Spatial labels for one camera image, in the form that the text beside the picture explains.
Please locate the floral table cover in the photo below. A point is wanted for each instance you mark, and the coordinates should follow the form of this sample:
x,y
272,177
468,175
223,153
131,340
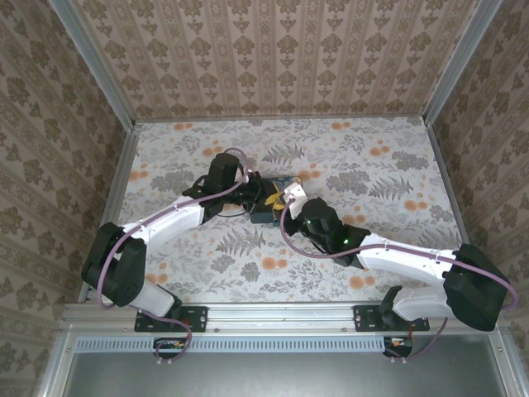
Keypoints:
x,y
289,140

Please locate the aluminium frame post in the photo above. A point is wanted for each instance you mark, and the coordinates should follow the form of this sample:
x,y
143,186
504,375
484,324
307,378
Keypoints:
x,y
458,62
101,70

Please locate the aluminium side rail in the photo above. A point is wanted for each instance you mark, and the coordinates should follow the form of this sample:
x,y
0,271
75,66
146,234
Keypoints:
x,y
451,186
116,194

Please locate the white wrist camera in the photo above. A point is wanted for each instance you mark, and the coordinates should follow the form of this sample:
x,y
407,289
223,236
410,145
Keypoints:
x,y
295,198
247,177

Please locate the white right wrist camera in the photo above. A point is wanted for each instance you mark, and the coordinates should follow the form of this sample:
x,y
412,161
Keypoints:
x,y
295,198

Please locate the black connector board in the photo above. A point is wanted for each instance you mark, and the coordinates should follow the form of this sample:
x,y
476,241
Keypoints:
x,y
398,350
169,351

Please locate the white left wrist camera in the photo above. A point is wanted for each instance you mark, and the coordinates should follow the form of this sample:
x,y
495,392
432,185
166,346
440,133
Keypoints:
x,y
247,177

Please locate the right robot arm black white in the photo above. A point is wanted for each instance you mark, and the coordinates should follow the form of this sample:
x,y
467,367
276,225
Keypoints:
x,y
467,289

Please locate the grey metal panel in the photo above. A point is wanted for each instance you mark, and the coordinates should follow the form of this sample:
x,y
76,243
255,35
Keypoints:
x,y
281,376

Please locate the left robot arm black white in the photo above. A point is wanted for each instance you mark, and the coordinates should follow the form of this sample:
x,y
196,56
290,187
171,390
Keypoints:
x,y
124,264

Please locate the starry night painted box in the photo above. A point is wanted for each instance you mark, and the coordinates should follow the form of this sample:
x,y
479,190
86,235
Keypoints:
x,y
262,217

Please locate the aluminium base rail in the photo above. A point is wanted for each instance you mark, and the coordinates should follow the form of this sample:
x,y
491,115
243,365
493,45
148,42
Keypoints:
x,y
281,316

